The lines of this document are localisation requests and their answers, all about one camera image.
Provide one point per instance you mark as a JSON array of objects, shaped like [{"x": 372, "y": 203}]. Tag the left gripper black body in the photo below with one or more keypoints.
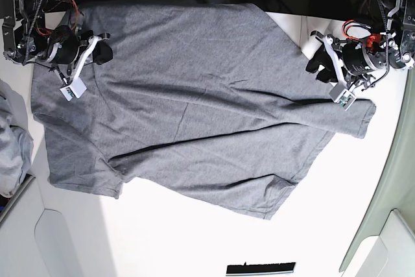
[{"x": 359, "y": 62}]

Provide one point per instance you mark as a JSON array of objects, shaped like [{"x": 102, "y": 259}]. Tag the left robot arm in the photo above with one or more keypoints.
[{"x": 394, "y": 19}]

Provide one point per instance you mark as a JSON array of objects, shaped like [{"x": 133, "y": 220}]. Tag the grey clothes pile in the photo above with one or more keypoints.
[{"x": 16, "y": 142}]

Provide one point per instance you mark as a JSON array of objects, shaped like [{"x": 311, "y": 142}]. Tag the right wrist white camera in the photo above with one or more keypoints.
[{"x": 75, "y": 89}]

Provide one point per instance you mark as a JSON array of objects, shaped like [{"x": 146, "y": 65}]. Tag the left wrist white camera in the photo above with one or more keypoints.
[{"x": 342, "y": 96}]

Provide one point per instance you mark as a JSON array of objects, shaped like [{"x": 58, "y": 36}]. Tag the white bin left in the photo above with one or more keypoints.
[{"x": 35, "y": 241}]

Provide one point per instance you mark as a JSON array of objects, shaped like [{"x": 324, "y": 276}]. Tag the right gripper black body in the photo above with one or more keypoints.
[{"x": 67, "y": 53}]

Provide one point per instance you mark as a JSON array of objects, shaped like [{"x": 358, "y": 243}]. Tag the white bin right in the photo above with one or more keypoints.
[{"x": 389, "y": 254}]

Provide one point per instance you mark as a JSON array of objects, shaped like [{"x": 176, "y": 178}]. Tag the wrist white camera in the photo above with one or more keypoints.
[
  {"x": 342, "y": 96},
  {"x": 75, "y": 89}
]

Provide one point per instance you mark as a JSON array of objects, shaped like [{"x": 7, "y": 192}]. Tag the white bin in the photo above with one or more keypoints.
[
  {"x": 389, "y": 254},
  {"x": 35, "y": 241}
]

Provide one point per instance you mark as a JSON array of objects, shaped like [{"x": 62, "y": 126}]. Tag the grey t-shirt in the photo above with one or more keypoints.
[{"x": 210, "y": 101}]

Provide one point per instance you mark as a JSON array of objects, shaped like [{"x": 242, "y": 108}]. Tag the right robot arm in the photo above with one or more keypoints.
[{"x": 25, "y": 32}]

